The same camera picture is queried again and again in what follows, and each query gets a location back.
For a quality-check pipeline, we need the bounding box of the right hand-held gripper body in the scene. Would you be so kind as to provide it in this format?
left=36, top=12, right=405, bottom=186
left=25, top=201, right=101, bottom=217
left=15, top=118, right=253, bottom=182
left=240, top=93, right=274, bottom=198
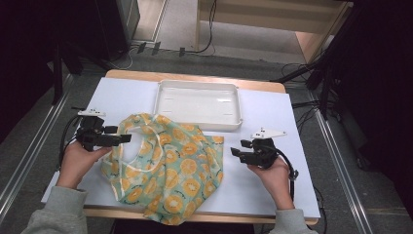
left=248, top=128, right=287, bottom=170

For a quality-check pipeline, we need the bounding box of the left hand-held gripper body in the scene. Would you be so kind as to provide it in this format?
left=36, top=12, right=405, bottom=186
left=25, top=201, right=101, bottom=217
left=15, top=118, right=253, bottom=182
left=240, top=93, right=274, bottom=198
left=76, top=108, right=107, bottom=152

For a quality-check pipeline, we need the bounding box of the white plastic tray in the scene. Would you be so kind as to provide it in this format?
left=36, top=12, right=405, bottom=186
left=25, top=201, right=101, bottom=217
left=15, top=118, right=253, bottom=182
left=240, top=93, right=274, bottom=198
left=153, top=80, right=244, bottom=133

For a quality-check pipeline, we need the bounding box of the orange slice print cloth bag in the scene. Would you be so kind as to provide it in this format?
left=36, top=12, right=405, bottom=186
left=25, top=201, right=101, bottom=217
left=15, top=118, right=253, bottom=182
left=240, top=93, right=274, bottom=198
left=99, top=112, right=226, bottom=226

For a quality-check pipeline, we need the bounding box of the person's right hand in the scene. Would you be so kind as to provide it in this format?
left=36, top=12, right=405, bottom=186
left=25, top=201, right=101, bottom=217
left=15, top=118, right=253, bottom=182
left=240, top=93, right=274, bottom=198
left=247, top=157, right=295, bottom=212

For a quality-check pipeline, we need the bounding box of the person's left hand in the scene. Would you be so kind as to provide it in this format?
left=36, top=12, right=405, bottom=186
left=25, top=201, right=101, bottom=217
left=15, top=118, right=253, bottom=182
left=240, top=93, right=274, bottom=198
left=56, top=141, right=113, bottom=191

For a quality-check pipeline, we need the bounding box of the wooden table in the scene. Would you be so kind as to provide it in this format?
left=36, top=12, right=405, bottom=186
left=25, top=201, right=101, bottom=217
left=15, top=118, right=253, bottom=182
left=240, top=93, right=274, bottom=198
left=47, top=68, right=319, bottom=226

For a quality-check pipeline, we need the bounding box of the black cabinet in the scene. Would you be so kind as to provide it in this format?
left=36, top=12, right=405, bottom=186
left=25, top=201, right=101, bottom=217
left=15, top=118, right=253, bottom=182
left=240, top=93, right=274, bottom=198
left=94, top=0, right=141, bottom=61

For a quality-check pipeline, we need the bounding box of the black tripod stand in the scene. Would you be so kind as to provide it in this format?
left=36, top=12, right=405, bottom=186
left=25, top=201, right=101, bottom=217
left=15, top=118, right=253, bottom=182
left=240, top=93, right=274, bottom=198
left=272, top=6, right=357, bottom=121

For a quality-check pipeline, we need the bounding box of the light wooden bench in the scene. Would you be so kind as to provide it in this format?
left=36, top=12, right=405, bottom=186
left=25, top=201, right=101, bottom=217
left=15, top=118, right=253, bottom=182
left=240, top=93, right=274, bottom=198
left=194, top=0, right=355, bottom=64

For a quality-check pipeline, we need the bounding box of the right hand-held gripper black cable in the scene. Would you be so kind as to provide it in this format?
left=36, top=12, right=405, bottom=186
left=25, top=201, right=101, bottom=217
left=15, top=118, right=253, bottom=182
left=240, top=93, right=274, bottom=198
left=269, top=144, right=300, bottom=203

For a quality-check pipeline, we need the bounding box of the hand-held gripper black cable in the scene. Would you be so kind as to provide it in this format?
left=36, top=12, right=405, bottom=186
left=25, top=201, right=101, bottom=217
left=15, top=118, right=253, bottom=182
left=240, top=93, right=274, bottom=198
left=57, top=115, right=82, bottom=171
left=269, top=144, right=300, bottom=203

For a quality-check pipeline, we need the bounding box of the left hand-held gripper black cable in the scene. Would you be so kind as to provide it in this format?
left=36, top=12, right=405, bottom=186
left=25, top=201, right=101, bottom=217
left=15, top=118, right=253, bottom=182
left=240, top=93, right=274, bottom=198
left=57, top=115, right=82, bottom=171

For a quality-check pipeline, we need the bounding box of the bundle of black floor cables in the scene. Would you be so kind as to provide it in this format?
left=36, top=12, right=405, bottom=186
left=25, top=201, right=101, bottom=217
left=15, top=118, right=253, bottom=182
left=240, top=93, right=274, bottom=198
left=281, top=62, right=329, bottom=133

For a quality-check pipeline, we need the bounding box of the metal floor rail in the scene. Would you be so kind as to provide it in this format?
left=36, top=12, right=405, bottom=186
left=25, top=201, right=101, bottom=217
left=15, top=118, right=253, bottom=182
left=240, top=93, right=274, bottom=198
left=307, top=91, right=374, bottom=234
left=0, top=74, right=75, bottom=217

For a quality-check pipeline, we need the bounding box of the white floor cable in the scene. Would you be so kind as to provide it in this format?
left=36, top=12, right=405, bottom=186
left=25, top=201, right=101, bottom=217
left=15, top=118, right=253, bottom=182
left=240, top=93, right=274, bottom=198
left=109, top=47, right=139, bottom=71

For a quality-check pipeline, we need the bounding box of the thin black floor cable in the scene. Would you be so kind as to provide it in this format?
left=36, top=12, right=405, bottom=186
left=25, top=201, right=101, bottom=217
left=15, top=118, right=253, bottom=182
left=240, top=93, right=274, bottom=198
left=313, top=186, right=328, bottom=234

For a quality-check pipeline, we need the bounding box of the black hanging cable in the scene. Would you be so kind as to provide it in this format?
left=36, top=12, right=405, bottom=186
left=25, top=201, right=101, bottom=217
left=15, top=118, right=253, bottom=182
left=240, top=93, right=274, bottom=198
left=194, top=0, right=218, bottom=55

